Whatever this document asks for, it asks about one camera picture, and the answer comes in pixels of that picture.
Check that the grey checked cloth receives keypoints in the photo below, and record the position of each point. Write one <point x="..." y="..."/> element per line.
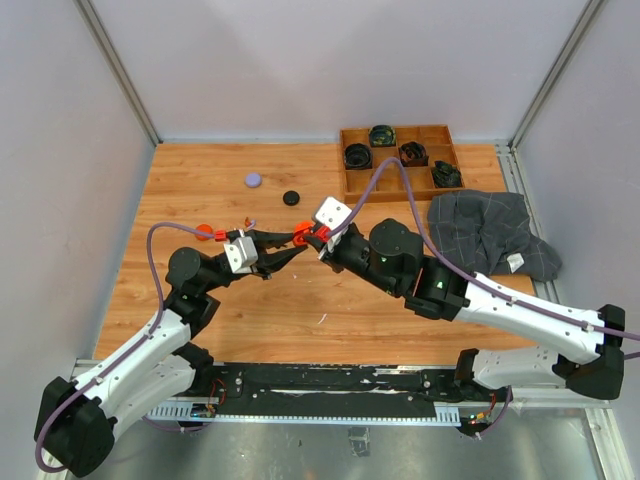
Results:
<point x="490" y="233"/>

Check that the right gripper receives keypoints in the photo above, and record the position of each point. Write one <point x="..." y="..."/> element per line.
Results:
<point x="330" y="256"/>

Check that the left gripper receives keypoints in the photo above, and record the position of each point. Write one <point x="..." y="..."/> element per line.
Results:
<point x="271" y="262"/>

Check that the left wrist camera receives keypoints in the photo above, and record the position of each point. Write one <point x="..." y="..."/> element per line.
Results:
<point x="241" y="254"/>

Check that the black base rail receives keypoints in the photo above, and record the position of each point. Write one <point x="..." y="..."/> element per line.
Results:
<point x="325" y="391"/>

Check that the orange earbud case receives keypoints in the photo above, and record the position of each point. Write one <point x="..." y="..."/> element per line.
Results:
<point x="302" y="233"/>
<point x="204" y="232"/>

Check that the lilac earbud case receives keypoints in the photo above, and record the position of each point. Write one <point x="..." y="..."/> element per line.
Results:
<point x="253" y="180"/>

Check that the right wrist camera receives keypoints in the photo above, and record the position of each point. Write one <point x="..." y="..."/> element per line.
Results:
<point x="333" y="214"/>

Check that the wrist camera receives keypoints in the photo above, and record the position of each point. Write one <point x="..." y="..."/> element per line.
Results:
<point x="333" y="214"/>
<point x="241" y="254"/>

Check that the black earbud case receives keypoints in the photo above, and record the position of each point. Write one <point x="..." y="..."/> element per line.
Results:
<point x="291" y="198"/>

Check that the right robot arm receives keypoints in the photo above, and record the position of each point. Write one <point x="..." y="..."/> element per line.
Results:
<point x="579" y="350"/>

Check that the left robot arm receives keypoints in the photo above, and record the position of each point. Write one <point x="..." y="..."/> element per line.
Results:
<point x="79" y="421"/>

